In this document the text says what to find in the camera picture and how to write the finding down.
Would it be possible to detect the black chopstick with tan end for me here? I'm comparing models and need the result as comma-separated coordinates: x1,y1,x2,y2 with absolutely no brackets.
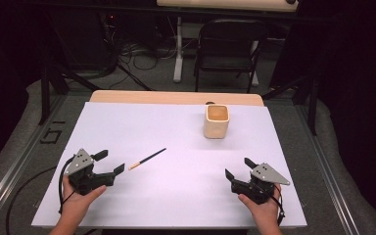
127,147,167,171

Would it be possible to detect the black folding chair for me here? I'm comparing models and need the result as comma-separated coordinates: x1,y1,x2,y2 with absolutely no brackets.
193,18,267,94

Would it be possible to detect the tangle of black cables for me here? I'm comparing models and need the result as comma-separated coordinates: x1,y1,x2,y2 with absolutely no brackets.
99,13,179,92

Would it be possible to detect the person's right hand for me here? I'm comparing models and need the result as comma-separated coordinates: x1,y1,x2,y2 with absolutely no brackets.
237,183,283,227

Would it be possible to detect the aluminium floor rail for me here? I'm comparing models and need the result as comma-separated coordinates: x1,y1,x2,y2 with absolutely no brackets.
0,94,67,231
294,103,362,235

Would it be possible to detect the white desk leg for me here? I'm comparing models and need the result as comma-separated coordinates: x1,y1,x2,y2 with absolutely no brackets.
172,16,184,83
249,40,259,87

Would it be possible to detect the cream square chopstick holder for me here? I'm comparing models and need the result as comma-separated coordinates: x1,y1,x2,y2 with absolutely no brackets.
203,103,231,140

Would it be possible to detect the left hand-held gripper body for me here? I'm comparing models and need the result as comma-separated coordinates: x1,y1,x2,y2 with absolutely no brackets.
66,148,118,196

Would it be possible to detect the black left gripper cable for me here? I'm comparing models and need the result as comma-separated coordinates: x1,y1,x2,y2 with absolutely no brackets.
57,156,76,215

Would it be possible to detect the person's left hand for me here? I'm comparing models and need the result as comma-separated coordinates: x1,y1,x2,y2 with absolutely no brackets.
60,175,108,220

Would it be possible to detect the black metal stand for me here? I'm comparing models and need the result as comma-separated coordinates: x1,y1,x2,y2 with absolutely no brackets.
38,60,103,126
262,72,319,137

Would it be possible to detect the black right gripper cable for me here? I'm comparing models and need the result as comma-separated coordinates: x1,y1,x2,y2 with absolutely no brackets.
273,185,287,227

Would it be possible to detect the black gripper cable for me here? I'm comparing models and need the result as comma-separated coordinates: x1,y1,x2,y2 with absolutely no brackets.
273,185,287,227
57,156,76,215

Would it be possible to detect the black floor cable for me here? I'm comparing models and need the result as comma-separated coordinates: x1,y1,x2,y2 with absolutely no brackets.
5,165,59,235

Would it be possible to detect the wooden table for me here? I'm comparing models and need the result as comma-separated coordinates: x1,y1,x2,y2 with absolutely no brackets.
89,89,265,108

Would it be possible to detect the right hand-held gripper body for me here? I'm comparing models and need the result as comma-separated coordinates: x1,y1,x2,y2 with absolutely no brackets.
230,162,291,206

